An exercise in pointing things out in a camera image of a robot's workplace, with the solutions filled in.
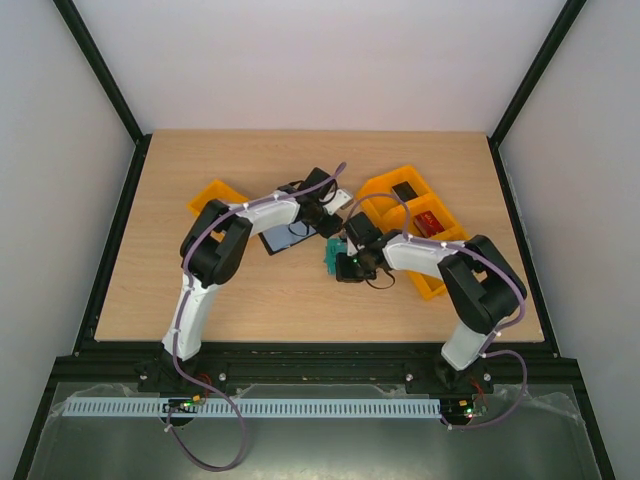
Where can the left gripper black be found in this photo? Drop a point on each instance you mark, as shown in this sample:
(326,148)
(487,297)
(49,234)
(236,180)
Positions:
(330,231)

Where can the black item in bin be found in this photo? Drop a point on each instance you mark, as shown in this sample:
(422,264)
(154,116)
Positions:
(404,191)

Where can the red card in bin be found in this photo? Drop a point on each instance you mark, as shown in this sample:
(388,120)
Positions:
(428,224)

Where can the black frame post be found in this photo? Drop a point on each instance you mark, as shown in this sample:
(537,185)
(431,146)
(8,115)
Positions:
(82,36)
(545,54)

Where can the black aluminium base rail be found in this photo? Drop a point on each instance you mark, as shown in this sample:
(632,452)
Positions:
(419,368)

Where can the left black frame post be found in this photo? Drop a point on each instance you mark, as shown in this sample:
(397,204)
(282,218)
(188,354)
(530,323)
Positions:
(82,36)

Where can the right black frame post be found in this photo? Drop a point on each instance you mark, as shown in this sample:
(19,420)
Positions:
(545,54)

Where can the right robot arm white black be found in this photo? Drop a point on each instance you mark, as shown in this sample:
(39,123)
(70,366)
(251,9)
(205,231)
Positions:
(485,291)

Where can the small yellow bin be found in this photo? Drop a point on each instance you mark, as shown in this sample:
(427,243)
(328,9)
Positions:
(216,190)

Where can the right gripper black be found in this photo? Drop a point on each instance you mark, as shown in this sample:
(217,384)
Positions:
(347,268)

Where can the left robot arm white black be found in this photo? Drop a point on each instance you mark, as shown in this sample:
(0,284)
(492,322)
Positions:
(213,249)

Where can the yellow three-compartment bin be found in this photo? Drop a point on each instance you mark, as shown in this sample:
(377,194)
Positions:
(387,214)

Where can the white slotted cable duct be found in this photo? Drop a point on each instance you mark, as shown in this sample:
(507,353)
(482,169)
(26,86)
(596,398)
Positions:
(129,407)

